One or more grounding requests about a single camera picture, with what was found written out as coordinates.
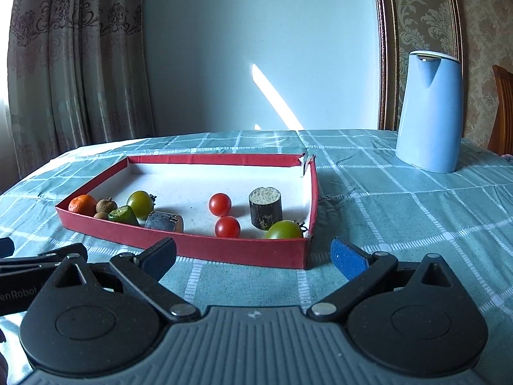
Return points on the blue electric kettle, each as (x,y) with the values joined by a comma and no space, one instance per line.
(429,120)

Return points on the mandarin orange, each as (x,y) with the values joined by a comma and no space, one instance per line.
(82,204)

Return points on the small brown longan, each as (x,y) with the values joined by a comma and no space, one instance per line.
(100,215)
(106,205)

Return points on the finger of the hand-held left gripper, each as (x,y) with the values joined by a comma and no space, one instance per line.
(4,247)
(48,257)

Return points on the wooden chair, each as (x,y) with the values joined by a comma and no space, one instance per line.
(503,112)

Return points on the patterned beige curtain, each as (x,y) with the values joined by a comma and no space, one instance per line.
(72,80)

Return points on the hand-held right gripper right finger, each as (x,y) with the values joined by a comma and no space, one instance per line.
(348,258)

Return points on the teal checked tablecloth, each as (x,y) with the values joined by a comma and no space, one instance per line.
(400,216)

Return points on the red cherry tomato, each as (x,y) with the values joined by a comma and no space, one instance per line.
(227,226)
(219,203)

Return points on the red cardboard box tray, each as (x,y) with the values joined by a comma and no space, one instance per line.
(240,250)

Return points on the green tomato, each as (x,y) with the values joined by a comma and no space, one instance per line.
(140,202)
(284,230)

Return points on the green cucumber piece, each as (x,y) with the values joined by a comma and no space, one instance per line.
(125,214)

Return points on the dark sugarcane piece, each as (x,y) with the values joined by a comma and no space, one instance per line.
(264,208)

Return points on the purple sugarcane piece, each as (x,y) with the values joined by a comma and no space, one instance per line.
(162,221)

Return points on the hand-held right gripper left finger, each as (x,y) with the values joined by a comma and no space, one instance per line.
(160,254)

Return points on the brown wall panel frame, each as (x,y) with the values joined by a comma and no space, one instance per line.
(388,48)

